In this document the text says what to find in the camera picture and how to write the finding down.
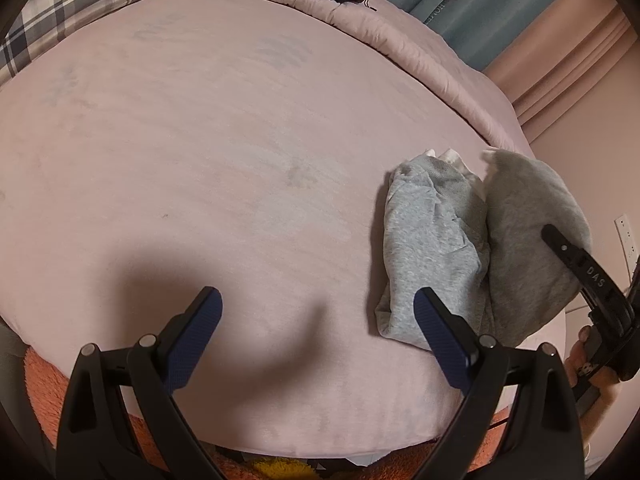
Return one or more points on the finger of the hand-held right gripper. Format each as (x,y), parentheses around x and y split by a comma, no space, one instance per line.
(580,265)

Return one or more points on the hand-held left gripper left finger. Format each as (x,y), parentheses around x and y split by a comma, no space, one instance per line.
(195,335)

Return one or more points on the pink bed sheet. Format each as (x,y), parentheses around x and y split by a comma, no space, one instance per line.
(200,160)

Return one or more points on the blue curtain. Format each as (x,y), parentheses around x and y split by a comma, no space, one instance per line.
(460,5)

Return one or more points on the white wall socket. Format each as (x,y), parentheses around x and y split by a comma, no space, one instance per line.
(627,237)

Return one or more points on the pink quilt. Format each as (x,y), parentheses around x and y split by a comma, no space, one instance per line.
(380,25)

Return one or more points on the light grey sweatshirt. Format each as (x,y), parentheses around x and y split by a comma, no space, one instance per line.
(432,245)

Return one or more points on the plaid pillow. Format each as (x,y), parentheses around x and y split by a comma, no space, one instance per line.
(75,15)

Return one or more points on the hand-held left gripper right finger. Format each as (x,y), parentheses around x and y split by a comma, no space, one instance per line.
(442,335)

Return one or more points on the pink curtain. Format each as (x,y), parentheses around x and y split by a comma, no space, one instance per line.
(575,70)

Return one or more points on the dark grey garment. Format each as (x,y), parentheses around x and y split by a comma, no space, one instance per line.
(530,240)

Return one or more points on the orange fluffy blanket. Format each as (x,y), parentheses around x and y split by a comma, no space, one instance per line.
(40,400)

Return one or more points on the person's right hand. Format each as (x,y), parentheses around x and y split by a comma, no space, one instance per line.
(580,355)

